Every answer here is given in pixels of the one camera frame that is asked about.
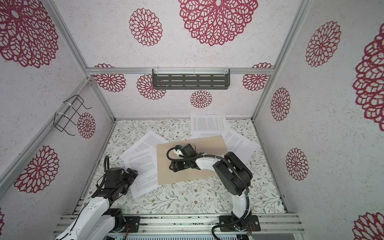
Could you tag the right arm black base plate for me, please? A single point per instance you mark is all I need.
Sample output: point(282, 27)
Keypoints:
point(249, 224)

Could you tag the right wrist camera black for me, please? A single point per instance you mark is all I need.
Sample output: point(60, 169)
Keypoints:
point(188, 151)

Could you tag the beige file folder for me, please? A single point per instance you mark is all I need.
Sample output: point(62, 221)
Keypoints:
point(207, 149)

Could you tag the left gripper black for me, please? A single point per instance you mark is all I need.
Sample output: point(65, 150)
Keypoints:
point(130, 178)

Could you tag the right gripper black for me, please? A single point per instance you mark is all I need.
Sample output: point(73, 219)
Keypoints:
point(176, 164)

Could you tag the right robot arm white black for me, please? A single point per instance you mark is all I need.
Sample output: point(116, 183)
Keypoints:
point(233, 173)

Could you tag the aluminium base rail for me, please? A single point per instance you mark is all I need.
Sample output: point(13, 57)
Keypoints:
point(203, 223)

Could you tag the printed paper sheet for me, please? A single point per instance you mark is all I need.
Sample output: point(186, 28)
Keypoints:
point(145, 163)
point(148, 142)
point(241, 146)

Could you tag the grey metal wall shelf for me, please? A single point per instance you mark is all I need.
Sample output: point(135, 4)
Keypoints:
point(191, 79)

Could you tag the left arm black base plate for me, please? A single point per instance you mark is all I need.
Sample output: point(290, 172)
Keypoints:
point(131, 224)

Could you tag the printed paper sheet back wall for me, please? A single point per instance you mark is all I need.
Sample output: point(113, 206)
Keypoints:
point(209, 124)

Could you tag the black wire wall rack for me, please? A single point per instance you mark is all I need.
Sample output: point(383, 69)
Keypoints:
point(63, 119)

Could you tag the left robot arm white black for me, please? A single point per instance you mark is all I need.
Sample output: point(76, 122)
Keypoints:
point(98, 218)

